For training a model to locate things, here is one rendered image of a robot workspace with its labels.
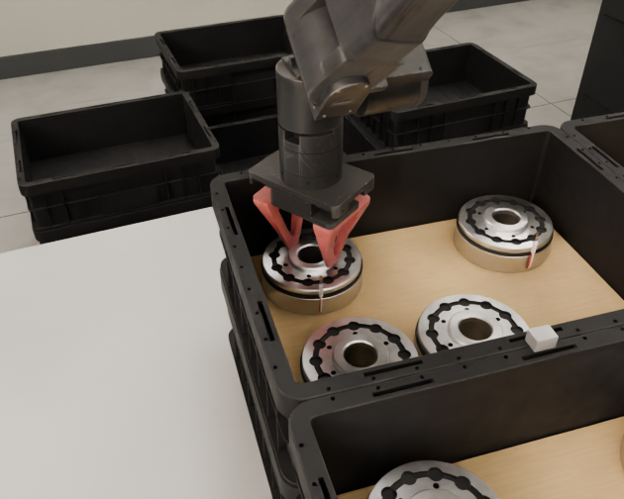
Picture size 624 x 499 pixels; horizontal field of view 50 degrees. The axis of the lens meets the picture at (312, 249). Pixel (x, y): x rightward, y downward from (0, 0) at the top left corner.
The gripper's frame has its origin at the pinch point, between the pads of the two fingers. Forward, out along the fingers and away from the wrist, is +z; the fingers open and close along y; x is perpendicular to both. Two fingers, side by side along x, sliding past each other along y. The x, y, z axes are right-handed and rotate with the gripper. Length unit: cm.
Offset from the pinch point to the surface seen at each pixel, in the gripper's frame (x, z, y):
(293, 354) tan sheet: 9.4, 4.1, -4.8
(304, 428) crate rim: 21.1, -6.1, -15.0
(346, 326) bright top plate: 5.9, 1.1, -8.2
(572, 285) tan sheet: -15.5, 4.5, -22.3
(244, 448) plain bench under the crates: 13.6, 17.1, -1.1
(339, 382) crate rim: 16.6, -6.0, -14.7
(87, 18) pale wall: -140, 67, 231
